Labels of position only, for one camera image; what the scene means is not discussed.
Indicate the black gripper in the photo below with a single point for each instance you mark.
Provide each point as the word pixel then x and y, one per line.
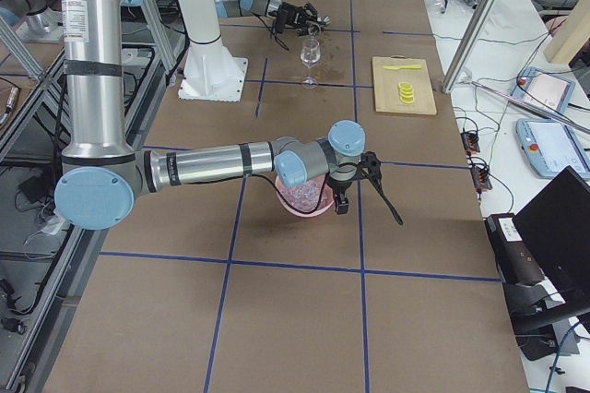
pixel 292 15
pixel 339 185

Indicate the steel double jigger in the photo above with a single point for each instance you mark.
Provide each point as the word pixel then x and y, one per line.
pixel 317 25

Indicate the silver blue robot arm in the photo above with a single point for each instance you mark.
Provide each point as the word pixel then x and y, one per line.
pixel 248 8
pixel 103 175

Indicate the clear wine glass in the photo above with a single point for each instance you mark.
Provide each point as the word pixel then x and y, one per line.
pixel 310 56

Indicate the clear ice cubes pile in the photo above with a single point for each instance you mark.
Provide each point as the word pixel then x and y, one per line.
pixel 302 194

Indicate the pink bowl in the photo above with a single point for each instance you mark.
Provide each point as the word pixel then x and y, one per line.
pixel 304 206

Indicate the wooden cutting board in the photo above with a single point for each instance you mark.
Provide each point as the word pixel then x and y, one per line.
pixel 386 90

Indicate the yellow plastic knife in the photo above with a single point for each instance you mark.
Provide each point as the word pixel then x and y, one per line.
pixel 402 67

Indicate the lemon slice one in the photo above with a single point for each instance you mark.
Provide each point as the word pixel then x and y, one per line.
pixel 405 85

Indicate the lemon slice three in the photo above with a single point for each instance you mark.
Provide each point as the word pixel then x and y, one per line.
pixel 406 95

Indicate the lemon slice two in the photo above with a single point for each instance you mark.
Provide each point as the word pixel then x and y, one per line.
pixel 406 91

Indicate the black box device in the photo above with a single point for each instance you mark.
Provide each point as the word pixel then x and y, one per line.
pixel 514 260

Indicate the black monitor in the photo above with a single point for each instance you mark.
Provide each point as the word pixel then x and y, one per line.
pixel 555 227

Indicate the near blue teach pendant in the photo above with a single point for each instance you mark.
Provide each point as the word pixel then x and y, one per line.
pixel 550 147

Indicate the blue teach pendant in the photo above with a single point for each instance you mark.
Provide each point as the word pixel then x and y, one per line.
pixel 545 90
pixel 550 147

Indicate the far blue teach pendant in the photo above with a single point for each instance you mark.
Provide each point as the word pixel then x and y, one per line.
pixel 545 90

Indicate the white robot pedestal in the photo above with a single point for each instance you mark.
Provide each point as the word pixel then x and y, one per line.
pixel 210 72

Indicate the aluminium frame post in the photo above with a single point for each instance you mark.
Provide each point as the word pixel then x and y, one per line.
pixel 467 44

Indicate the wooden post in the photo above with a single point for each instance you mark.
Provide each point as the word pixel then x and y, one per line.
pixel 571 37

